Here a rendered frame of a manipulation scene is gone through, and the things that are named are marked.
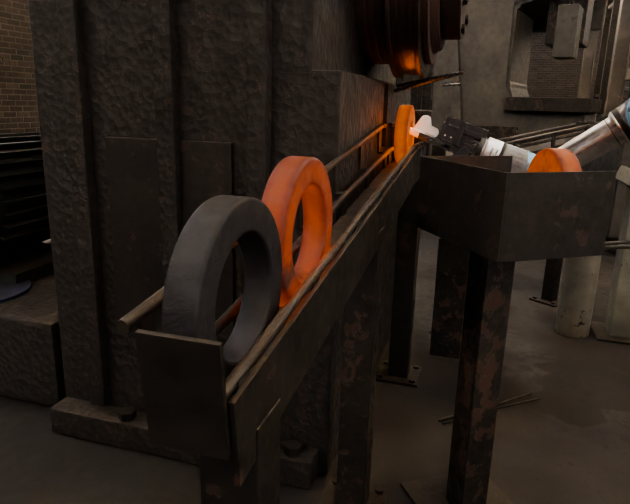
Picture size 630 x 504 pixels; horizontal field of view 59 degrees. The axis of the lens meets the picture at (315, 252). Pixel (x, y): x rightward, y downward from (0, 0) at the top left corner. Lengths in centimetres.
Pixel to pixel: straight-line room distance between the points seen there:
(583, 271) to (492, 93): 223
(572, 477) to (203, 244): 120
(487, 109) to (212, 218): 382
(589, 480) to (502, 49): 321
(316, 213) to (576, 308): 163
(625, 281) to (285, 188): 182
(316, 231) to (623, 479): 104
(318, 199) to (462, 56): 362
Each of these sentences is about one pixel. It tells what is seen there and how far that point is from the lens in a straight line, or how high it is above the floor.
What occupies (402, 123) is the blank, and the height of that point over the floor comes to 77.
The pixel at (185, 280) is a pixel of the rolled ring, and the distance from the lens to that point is 45.
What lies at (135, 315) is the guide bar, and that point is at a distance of 49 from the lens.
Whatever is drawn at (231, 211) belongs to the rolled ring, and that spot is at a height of 72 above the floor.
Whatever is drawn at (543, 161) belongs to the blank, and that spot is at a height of 73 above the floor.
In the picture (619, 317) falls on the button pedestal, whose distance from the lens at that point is 234.
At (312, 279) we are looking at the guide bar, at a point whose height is 61.
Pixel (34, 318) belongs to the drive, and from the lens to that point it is 165.
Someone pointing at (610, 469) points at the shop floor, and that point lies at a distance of 157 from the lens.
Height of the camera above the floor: 81
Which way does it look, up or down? 15 degrees down
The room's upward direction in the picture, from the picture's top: 1 degrees clockwise
